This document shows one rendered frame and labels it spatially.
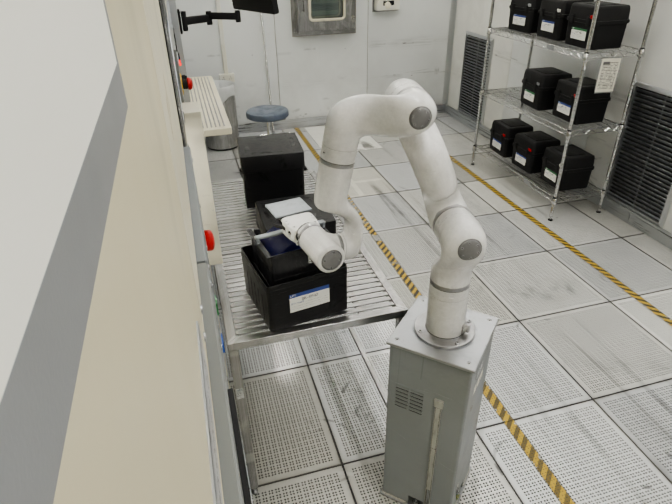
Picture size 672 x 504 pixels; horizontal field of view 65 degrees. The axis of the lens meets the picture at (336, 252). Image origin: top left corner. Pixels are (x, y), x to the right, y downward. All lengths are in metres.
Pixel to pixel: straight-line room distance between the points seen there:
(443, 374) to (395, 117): 0.80
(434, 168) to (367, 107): 0.24
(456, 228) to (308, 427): 1.31
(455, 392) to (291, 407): 1.02
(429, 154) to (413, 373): 0.70
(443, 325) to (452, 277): 0.18
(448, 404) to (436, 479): 0.37
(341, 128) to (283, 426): 1.51
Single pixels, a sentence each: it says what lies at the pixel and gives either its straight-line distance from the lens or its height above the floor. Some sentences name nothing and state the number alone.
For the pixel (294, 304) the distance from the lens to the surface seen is 1.67.
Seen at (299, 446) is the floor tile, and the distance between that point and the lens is 2.36.
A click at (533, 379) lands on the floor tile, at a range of 2.76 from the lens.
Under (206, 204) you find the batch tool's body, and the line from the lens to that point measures 1.75.
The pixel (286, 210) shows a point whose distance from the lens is 1.64.
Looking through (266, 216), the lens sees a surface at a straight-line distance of 2.17.
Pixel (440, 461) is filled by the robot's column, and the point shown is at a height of 0.31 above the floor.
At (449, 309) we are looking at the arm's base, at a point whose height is 0.88.
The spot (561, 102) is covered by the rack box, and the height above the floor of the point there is 0.80.
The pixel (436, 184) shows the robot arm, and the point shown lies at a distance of 1.39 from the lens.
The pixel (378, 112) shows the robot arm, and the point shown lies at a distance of 1.27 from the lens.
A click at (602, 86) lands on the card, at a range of 4.01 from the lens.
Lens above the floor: 1.84
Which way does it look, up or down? 31 degrees down
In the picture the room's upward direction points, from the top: 1 degrees counter-clockwise
